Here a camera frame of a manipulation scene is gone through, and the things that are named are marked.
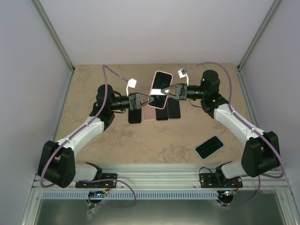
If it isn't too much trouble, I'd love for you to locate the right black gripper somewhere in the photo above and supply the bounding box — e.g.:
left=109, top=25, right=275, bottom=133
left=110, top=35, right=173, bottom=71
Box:
left=162, top=83, right=207, bottom=101

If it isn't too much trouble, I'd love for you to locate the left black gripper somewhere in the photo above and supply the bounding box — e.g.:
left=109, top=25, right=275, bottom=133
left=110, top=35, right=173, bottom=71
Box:
left=109, top=92, right=154, bottom=111

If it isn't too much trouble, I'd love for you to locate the phone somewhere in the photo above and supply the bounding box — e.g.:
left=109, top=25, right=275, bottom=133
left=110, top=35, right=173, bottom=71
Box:
left=167, top=98, right=181, bottom=119
left=195, top=136, right=224, bottom=159
left=149, top=71, right=173, bottom=109

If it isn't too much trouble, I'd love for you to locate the light pink phone case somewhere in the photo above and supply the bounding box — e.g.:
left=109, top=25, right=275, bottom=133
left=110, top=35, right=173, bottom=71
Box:
left=142, top=105, right=156, bottom=121

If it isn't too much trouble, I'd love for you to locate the black phone case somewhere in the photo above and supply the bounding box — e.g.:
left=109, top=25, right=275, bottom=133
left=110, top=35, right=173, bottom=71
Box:
left=128, top=109, right=142, bottom=124

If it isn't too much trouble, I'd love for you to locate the black smartphone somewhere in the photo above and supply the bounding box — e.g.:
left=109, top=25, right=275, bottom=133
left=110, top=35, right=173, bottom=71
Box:
left=155, top=107, right=169, bottom=121

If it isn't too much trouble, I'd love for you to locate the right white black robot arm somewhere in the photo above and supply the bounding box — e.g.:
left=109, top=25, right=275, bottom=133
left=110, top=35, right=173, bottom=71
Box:
left=160, top=70, right=282, bottom=188

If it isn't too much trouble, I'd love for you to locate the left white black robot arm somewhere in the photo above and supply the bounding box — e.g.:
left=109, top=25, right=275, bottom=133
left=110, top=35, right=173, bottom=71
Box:
left=37, top=84, right=154, bottom=188

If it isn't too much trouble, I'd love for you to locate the phone in blue case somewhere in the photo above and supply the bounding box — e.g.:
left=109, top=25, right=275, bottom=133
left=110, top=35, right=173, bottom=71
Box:
left=195, top=136, right=224, bottom=159

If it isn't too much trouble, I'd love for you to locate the left small circuit board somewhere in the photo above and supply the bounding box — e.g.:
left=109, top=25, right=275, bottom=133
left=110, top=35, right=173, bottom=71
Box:
left=88, top=189, right=109, bottom=198

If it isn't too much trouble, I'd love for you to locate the small circuit board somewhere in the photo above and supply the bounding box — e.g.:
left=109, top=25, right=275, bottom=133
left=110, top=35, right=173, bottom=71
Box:
left=220, top=190, right=236, bottom=197
left=88, top=189, right=109, bottom=198

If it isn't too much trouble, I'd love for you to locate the right small circuit board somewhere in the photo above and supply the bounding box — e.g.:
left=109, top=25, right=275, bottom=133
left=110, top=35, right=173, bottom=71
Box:
left=220, top=190, right=236, bottom=197

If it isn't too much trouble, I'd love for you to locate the clear plastic bag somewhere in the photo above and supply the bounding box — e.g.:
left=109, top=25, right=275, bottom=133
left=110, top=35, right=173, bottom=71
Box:
left=86, top=203, right=101, bottom=221

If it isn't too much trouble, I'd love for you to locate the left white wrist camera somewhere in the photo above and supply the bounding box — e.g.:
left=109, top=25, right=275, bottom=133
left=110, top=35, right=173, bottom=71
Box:
left=126, top=78, right=137, bottom=97

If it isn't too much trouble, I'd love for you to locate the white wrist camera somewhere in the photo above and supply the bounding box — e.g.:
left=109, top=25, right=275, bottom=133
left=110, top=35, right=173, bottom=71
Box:
left=177, top=68, right=189, bottom=86
left=126, top=78, right=137, bottom=97

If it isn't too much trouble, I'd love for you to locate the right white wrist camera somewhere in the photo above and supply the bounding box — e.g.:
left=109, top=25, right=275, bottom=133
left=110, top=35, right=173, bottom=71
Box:
left=177, top=68, right=189, bottom=86

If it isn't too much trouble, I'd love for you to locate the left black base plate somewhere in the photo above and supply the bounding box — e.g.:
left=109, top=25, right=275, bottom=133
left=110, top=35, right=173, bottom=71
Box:
left=75, top=173, right=117, bottom=189

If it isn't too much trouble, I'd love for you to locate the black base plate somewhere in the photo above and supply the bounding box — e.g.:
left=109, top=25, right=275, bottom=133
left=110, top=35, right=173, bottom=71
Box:
left=199, top=173, right=243, bottom=188
left=75, top=173, right=117, bottom=189

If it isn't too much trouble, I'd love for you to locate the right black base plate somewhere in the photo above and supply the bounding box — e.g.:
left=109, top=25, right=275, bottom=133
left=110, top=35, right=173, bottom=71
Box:
left=199, top=173, right=243, bottom=188

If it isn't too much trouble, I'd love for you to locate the right aluminium corner post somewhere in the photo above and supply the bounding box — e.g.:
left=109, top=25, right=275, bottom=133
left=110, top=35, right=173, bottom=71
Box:
left=237, top=0, right=283, bottom=72

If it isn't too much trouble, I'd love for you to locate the aluminium corner post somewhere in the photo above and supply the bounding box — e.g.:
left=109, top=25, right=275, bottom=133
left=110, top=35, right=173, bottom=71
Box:
left=237, top=0, right=283, bottom=72
left=31, top=0, right=75, bottom=74

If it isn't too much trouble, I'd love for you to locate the left aluminium corner post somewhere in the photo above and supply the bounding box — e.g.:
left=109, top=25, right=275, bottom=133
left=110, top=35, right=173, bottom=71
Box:
left=31, top=0, right=75, bottom=74

